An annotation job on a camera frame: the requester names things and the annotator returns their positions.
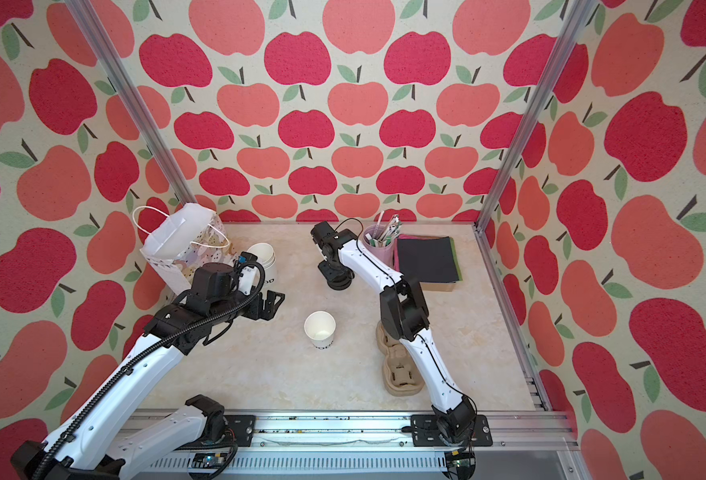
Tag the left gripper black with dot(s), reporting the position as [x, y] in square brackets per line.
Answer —
[257, 311]

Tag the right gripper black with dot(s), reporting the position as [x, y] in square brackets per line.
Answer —
[324, 271]

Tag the stack of white paper cups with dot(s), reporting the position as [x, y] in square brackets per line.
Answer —
[266, 257]

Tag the single white paper cup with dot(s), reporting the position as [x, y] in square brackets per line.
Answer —
[320, 327]

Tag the cartoon animal paper gift bag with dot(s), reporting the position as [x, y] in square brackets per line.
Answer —
[184, 242]

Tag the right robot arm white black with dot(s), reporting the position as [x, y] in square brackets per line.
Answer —
[404, 317]

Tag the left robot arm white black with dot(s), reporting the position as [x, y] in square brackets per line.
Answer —
[131, 372]

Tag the pink cylindrical holder cup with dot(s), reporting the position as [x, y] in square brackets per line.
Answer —
[382, 251]

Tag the stack of dark napkins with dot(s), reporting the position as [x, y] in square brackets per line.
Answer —
[430, 259]

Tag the brown pulp cup carrier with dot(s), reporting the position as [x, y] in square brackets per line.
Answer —
[401, 376]

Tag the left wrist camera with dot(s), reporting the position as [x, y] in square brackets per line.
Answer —
[248, 275]

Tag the aluminium front rail frame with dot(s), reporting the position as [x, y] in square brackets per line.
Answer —
[378, 445]

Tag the left aluminium corner post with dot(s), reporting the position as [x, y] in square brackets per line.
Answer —
[99, 40]

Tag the aluminium corner post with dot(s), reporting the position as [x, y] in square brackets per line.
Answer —
[574, 24]
[99, 40]

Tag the right aluminium corner post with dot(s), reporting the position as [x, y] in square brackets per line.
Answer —
[574, 24]

